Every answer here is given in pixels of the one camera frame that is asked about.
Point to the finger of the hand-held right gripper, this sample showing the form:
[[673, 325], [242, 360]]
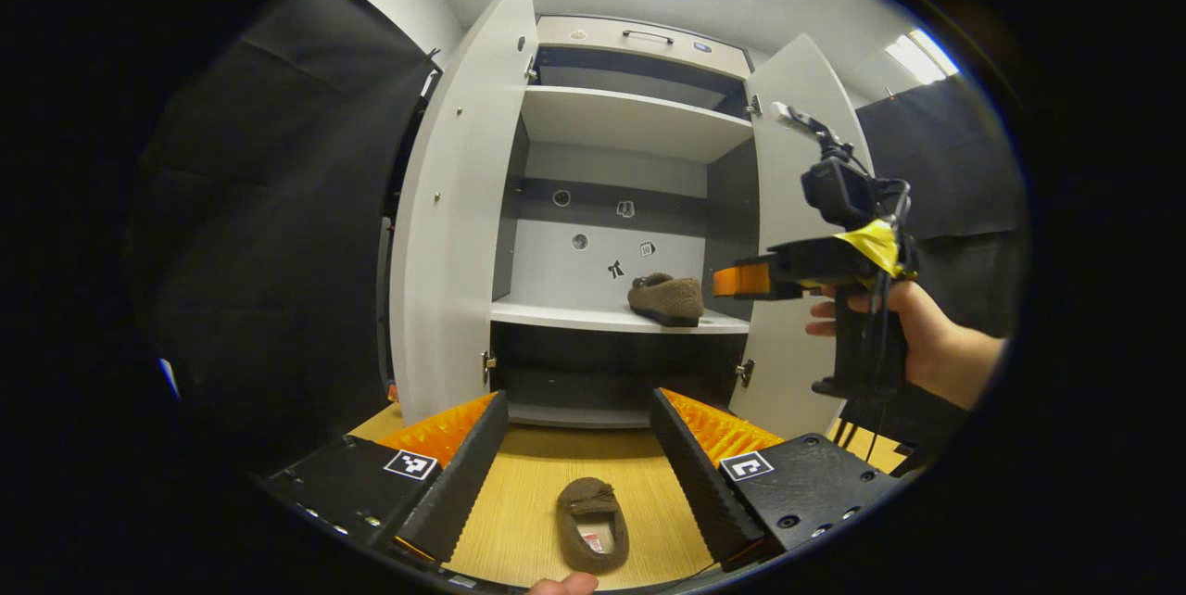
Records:
[[746, 278]]

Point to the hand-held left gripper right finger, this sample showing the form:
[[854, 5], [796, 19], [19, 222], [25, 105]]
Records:
[[700, 484]]

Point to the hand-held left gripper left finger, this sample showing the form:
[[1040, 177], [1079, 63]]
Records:
[[459, 488]]

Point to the brown fuzzy shoe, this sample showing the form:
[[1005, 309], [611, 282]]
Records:
[[588, 498], [667, 298]]

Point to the white shoe cabinet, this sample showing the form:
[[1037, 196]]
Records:
[[621, 118]]

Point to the white cabinet drawer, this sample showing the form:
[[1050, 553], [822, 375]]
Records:
[[598, 37]]

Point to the black backdrop cloth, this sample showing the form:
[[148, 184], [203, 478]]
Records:
[[959, 159], [278, 206]]

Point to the ceiling light panel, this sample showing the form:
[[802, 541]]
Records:
[[919, 56]]

